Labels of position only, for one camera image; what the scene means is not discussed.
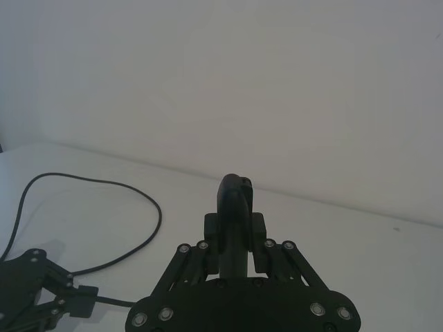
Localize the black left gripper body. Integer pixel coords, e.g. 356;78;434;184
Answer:
0;266;44;320

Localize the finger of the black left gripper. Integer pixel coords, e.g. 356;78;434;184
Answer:
0;248;100;303
0;296;96;332

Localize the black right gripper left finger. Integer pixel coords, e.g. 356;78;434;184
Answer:
152;213;222;296

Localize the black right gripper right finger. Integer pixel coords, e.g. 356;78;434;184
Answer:
251;212;328;293

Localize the black power cord with plug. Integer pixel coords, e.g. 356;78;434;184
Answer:
0;172;257;307

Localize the white table cloth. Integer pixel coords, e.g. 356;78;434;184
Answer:
0;141;443;332

